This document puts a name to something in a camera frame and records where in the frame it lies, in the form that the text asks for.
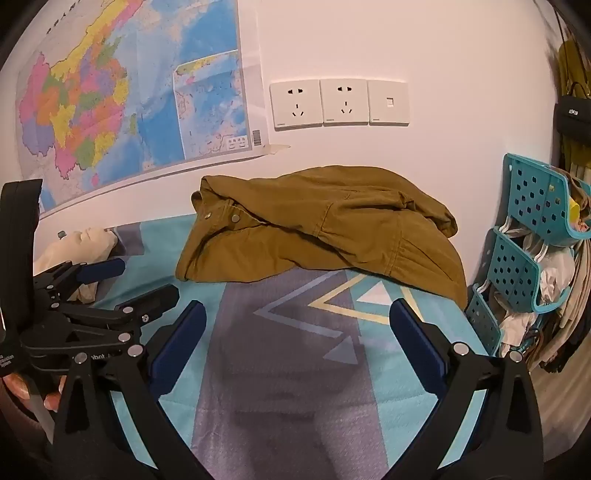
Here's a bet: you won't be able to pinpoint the mustard brown jacket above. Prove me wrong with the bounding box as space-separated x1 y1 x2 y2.
175 165 468 308

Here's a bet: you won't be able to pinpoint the olive hanging clothes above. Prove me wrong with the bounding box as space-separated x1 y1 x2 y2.
555 37 590 183

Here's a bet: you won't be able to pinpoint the person's left hand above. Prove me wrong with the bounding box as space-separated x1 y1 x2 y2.
2 373 66 412

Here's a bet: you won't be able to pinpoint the cream folded garment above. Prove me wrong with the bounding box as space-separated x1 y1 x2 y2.
33 227 118 304

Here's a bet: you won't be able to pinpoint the bottom teal plastic basket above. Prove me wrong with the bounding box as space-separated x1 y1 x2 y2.
465 280 502 356

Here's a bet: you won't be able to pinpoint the teal plastic basket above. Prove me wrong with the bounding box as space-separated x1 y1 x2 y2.
504 153 590 247
487 227 571 315
465 280 502 356

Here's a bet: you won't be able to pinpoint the middle teal plastic basket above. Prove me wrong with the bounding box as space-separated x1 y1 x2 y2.
487 227 571 315

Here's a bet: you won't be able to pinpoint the teal grey patterned bedsheet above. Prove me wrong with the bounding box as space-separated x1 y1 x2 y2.
91 212 502 480

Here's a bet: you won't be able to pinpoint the top teal plastic basket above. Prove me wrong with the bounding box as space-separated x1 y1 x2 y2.
504 153 590 247

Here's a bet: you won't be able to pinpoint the black hanging bag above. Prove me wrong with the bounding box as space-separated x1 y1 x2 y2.
555 95 591 145

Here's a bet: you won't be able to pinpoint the colourful wall map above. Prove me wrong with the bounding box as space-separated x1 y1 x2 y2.
14 1 269 213

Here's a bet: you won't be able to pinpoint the left white wall socket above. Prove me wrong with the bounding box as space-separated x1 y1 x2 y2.
270 79 324 130

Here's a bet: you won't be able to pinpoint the white wall socket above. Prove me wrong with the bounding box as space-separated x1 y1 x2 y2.
270 79 324 130
320 78 370 126

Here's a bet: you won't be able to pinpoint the middle white wall socket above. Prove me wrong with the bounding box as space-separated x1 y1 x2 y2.
320 78 370 126

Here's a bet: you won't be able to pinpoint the white network wall plate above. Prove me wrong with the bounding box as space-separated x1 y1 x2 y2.
368 80 411 126

